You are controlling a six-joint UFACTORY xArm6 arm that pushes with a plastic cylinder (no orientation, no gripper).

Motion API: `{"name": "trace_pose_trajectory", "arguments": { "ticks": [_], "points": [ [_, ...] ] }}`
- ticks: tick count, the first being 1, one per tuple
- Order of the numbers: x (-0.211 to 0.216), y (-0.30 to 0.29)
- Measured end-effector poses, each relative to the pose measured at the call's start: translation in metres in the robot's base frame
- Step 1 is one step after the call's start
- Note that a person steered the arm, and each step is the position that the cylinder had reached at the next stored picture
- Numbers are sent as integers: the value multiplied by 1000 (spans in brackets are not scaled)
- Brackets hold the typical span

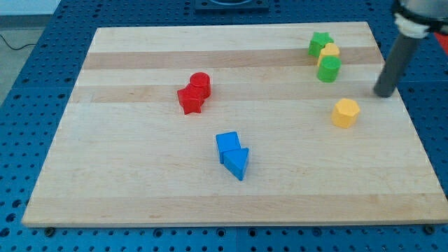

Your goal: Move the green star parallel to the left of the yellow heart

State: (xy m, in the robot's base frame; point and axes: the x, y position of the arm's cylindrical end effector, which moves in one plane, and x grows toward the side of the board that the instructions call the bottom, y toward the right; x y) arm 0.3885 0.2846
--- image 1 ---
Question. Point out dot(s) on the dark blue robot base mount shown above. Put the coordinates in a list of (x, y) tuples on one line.
[(231, 5)]

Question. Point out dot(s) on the yellow hexagon block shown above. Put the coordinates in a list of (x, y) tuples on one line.
[(345, 113)]

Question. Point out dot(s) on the red cylinder block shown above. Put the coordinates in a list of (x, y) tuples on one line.
[(202, 81)]

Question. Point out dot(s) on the yellow heart block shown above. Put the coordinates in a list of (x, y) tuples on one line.
[(330, 49)]

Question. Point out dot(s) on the blue triangle block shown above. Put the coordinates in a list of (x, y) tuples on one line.
[(236, 161)]

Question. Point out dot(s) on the blue cube block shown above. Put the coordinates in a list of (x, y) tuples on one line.
[(228, 141)]

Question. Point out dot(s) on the green cylinder block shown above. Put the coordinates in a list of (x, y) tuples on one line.
[(328, 69)]

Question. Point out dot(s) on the wooden board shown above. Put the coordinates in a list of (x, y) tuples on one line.
[(126, 155)]

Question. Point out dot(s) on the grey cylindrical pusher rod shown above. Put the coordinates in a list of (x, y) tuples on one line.
[(395, 65)]

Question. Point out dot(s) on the red star block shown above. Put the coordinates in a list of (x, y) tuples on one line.
[(191, 99)]

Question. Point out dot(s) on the green star block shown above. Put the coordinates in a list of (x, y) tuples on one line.
[(318, 41)]

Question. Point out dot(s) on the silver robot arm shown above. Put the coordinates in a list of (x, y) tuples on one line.
[(417, 18)]

